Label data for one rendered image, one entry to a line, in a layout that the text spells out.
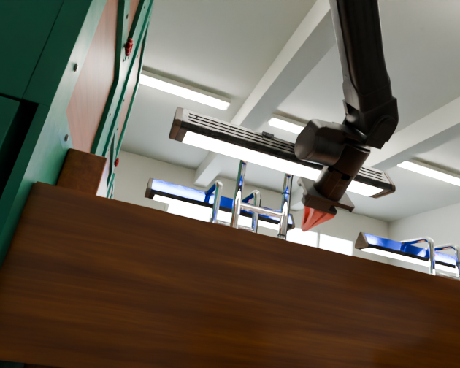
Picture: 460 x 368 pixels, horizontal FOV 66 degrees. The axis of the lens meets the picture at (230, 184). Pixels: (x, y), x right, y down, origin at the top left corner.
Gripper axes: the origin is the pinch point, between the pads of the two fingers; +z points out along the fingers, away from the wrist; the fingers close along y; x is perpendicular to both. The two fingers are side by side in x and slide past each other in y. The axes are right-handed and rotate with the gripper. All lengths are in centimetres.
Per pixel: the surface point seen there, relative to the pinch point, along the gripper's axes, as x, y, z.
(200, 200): -59, 7, 39
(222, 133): -23.4, 17.5, -4.4
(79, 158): 3.5, 43.2, -4.0
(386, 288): 20.6, -3.7, -6.8
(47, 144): 13.6, 45.4, -11.1
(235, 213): -25.1, 4.9, 18.1
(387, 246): -58, -81, 37
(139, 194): -437, 12, 309
